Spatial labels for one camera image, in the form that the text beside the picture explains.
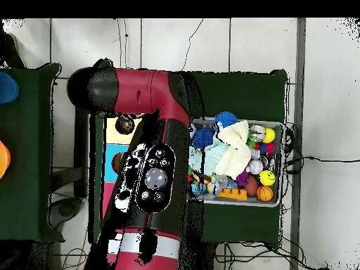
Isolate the blue fuzzy ball with eye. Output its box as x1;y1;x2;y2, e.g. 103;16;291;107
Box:
214;110;239;129

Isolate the cream knitted cloth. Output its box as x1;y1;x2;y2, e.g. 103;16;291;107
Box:
214;120;252;181

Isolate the wooden box with three holes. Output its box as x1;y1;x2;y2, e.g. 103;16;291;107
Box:
99;115;144;221

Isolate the metal mesh bin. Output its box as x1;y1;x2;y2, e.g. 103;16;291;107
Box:
186;117;285;208

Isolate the blue spiky ball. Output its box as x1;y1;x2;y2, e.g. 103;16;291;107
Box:
192;127;216;149

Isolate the mint knitted cloth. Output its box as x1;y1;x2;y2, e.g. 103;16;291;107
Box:
188;139;229;176

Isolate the orange toy block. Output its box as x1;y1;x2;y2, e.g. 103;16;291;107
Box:
216;187;248;202

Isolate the dark green table cloth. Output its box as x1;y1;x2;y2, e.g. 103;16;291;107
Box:
89;58;289;248
0;63;65;243

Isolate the plain yellow ball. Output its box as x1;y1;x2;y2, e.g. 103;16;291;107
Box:
263;127;277;144

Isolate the yellow smiley ball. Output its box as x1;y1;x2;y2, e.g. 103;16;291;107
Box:
259;169;276;187

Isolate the orange toy basketball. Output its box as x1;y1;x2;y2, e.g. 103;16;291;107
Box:
256;185;274;203

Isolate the black upright panel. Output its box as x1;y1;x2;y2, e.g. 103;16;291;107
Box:
74;106;89;198

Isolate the dark grey stand base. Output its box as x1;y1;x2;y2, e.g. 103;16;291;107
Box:
49;196;82;229

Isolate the orange round toy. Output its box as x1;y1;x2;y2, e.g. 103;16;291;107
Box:
0;140;11;179

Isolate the blue ringed round toy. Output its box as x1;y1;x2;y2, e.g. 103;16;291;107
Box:
0;71;20;105

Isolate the thin black floor cable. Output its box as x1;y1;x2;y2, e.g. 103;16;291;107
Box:
181;18;204;72

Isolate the black power cable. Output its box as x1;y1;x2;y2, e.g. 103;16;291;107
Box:
285;155;360;165

